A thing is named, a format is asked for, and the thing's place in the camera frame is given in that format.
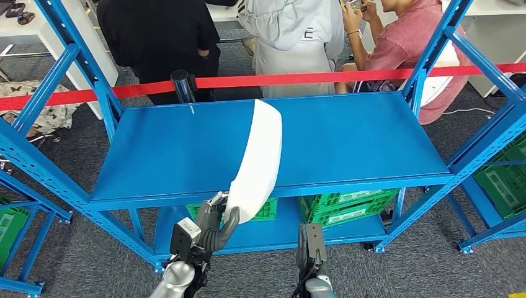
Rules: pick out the white curved plastic part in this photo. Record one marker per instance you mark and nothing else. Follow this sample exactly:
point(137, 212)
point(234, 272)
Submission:
point(259, 164)

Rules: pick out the blue metal shelf rack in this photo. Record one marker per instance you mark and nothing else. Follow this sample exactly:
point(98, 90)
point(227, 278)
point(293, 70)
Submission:
point(481, 205)
point(41, 199)
point(349, 140)

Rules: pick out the person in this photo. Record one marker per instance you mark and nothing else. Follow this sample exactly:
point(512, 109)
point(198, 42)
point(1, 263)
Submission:
point(296, 24)
point(402, 41)
point(45, 111)
point(156, 37)

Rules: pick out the yellow floor tape square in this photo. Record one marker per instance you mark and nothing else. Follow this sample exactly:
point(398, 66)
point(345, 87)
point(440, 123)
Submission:
point(517, 295)

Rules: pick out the white table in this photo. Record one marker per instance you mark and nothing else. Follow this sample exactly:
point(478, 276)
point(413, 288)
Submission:
point(16, 33)

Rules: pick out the stool with chrome base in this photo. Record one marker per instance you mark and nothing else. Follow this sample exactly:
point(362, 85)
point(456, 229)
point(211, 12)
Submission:
point(35, 140)

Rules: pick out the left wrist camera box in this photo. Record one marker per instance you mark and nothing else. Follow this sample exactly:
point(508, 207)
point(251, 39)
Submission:
point(183, 242)

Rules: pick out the black stanchion post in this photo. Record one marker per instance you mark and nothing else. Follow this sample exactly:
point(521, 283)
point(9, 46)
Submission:
point(180, 86)

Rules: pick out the red barrier belt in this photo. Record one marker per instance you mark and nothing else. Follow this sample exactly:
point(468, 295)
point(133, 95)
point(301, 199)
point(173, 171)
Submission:
point(308, 78)

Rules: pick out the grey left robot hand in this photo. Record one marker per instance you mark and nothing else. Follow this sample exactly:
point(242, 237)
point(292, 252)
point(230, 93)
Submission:
point(211, 230)

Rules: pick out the black phone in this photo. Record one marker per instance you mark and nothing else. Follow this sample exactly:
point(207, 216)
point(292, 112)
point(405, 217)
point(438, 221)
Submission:
point(15, 10)

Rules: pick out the small dark object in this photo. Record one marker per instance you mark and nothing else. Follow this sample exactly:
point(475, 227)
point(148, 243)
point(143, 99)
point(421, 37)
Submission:
point(28, 19)

